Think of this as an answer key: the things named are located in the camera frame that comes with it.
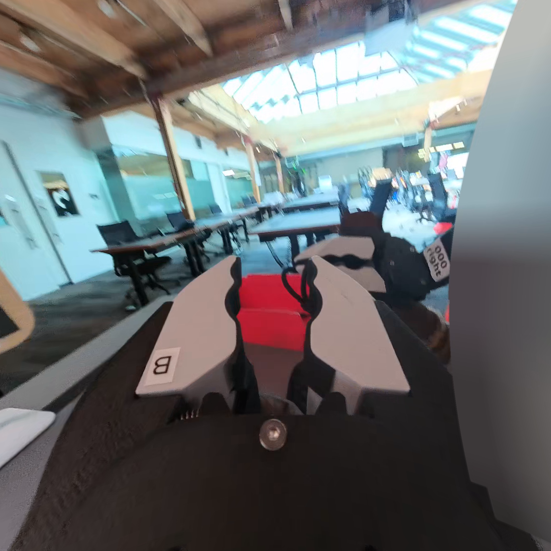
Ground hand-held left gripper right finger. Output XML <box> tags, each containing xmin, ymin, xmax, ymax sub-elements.
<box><xmin>288</xmin><ymin>256</ymin><xmax>412</xmax><ymax>415</ymax></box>

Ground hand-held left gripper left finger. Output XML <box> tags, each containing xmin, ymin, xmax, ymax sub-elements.
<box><xmin>135</xmin><ymin>256</ymin><xmax>249</xmax><ymax>412</ymax></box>

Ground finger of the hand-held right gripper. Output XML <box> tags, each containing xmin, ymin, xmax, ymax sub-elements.
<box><xmin>342</xmin><ymin>263</ymin><xmax>388</xmax><ymax>295</ymax></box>
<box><xmin>294</xmin><ymin>236</ymin><xmax>376</xmax><ymax>263</ymax></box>

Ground black cable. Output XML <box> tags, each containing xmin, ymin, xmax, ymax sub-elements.
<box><xmin>281</xmin><ymin>258</ymin><xmax>320</xmax><ymax>318</ymax></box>

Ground red plastic bin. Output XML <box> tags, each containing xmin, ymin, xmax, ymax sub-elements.
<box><xmin>236</xmin><ymin>275</ymin><xmax>313</xmax><ymax>352</ymax></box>

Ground person's right hand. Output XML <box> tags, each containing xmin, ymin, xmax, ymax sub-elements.
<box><xmin>389</xmin><ymin>300</ymin><xmax>451</xmax><ymax>363</ymax></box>

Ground wooden office desk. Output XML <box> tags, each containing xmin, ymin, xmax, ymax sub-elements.
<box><xmin>248</xmin><ymin>207</ymin><xmax>342</xmax><ymax>260</ymax></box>
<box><xmin>279</xmin><ymin>193</ymin><xmax>342</xmax><ymax>214</ymax></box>
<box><xmin>90</xmin><ymin>227</ymin><xmax>208</xmax><ymax>307</ymax></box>

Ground black office chair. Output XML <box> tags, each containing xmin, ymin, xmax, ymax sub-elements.
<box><xmin>165</xmin><ymin>210</ymin><xmax>195</xmax><ymax>234</ymax></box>
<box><xmin>96</xmin><ymin>220</ymin><xmax>171</xmax><ymax>298</ymax></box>
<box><xmin>369</xmin><ymin>178</ymin><xmax>393</xmax><ymax>217</ymax></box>

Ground wooden pillar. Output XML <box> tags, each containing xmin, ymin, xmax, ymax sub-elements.
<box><xmin>244</xmin><ymin>141</ymin><xmax>262</xmax><ymax>204</ymax></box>
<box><xmin>150</xmin><ymin>96</ymin><xmax>197</xmax><ymax>221</ymax></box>

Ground wooden book stand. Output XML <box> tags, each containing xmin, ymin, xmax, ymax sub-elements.
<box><xmin>0</xmin><ymin>270</ymin><xmax>57</xmax><ymax>468</ymax></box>

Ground white door with window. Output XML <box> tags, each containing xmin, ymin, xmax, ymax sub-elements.
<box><xmin>0</xmin><ymin>141</ymin><xmax>81</xmax><ymax>303</ymax></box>

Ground white ceiling projector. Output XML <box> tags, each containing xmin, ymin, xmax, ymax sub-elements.
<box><xmin>363</xmin><ymin>12</ymin><xmax>417</xmax><ymax>57</ymax></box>

